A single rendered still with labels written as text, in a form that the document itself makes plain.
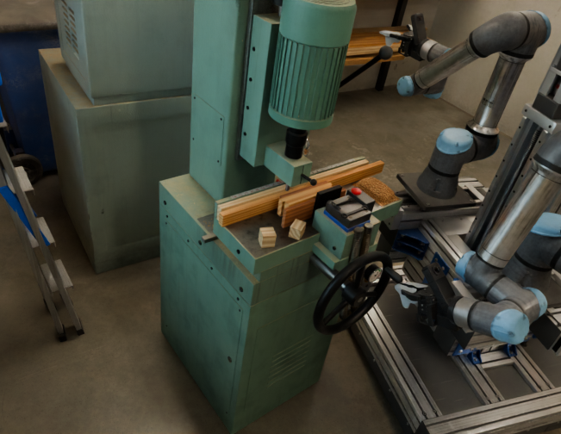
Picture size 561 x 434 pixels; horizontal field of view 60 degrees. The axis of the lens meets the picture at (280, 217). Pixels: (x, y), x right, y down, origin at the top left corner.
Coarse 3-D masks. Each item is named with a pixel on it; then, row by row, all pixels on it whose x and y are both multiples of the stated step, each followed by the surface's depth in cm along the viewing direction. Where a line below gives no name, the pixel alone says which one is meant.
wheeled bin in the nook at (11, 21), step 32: (0, 0) 247; (32, 0) 253; (0, 32) 229; (32, 32) 237; (0, 64) 242; (32, 64) 249; (32, 96) 259; (0, 128) 296; (32, 128) 270; (32, 160) 277
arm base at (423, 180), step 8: (432, 168) 179; (424, 176) 183; (432, 176) 180; (440, 176) 178; (448, 176) 177; (456, 176) 179; (424, 184) 182; (432, 184) 180; (440, 184) 179; (448, 184) 179; (456, 184) 181; (424, 192) 183; (432, 192) 181; (440, 192) 180; (448, 192) 180; (456, 192) 183
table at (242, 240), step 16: (384, 208) 158; (240, 224) 140; (256, 224) 141; (272, 224) 142; (224, 240) 140; (240, 240) 134; (256, 240) 135; (288, 240) 137; (304, 240) 139; (240, 256) 135; (256, 256) 130; (272, 256) 133; (288, 256) 138; (320, 256) 141; (256, 272) 133
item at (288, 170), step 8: (272, 144) 145; (280, 144) 146; (272, 152) 142; (280, 152) 141; (264, 160) 147; (272, 160) 144; (280, 160) 140; (288, 160) 139; (296, 160) 139; (304, 160) 140; (272, 168) 145; (280, 168) 142; (288, 168) 139; (296, 168) 137; (304, 168) 139; (280, 176) 143; (288, 176) 140; (296, 176) 139; (288, 184) 141; (296, 184) 141
